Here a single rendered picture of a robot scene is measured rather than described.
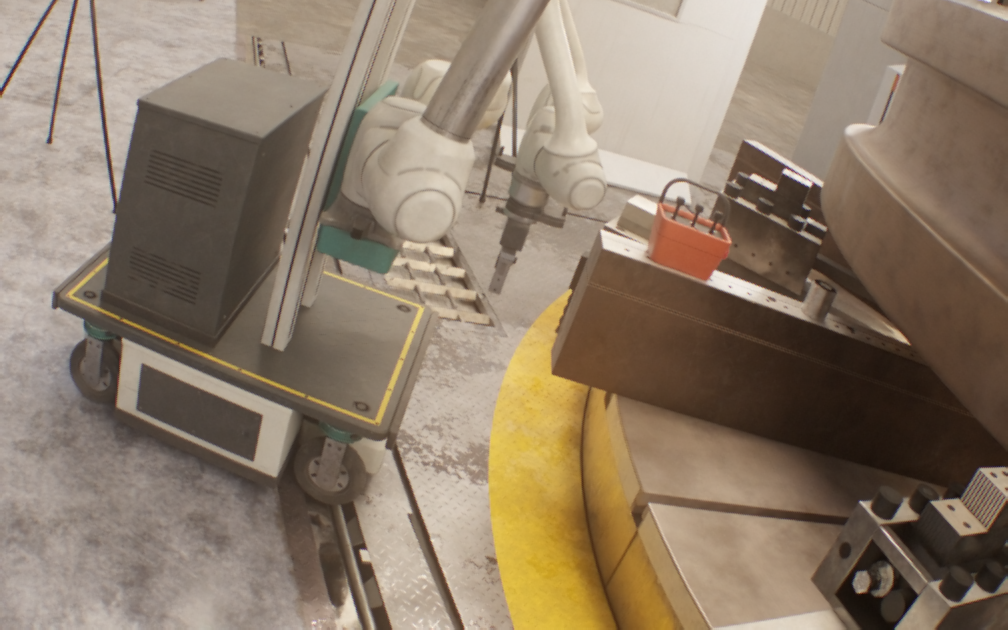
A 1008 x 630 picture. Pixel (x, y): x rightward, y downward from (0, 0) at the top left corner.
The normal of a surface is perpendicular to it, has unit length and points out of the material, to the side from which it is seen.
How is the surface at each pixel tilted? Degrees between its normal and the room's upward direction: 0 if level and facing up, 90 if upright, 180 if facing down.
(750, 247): 90
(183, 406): 90
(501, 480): 0
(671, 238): 97
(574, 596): 0
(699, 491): 0
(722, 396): 90
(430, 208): 98
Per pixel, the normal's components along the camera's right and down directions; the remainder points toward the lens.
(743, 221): -0.38, 0.25
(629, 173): 0.44, -0.40
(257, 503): 0.32, -0.86
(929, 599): -0.88, -0.13
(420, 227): 0.28, 0.56
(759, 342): -0.02, 0.40
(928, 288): -0.94, -0.24
